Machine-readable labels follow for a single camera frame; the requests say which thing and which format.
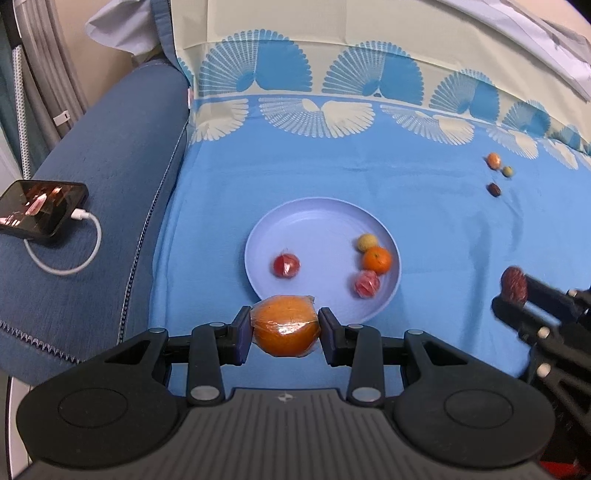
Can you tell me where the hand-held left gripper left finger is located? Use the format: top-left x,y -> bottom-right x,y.
99,305 -> 254,407

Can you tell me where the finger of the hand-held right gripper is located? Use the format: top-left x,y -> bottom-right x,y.
524,276 -> 591,324
492,298 -> 591,416

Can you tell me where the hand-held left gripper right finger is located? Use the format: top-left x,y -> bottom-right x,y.
318,307 -> 467,405

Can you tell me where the large plastic-wrapped orange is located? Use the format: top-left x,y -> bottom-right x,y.
249,294 -> 321,358

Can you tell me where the red plastic-wrapped fruit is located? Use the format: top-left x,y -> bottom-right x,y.
353,270 -> 382,299
272,250 -> 302,280

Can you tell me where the orange mandarin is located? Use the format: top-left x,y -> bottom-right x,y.
361,246 -> 393,274

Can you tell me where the light blue round plate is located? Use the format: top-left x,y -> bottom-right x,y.
244,198 -> 402,324

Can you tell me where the red garment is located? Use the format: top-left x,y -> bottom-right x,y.
539,459 -> 591,480

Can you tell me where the blue cream fan-print blanket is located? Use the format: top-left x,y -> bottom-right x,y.
148,0 -> 591,393

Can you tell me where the blue fabric sofa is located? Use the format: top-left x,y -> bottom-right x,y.
0,60 -> 194,388

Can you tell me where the black smartphone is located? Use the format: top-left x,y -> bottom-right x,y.
0,180 -> 89,247

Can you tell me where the grey curtain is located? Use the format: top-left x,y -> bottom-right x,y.
9,0 -> 88,148

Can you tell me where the white charging cable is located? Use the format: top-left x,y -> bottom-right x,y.
23,209 -> 102,277

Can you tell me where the black white braided cable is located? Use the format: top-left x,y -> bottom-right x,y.
0,46 -> 77,365

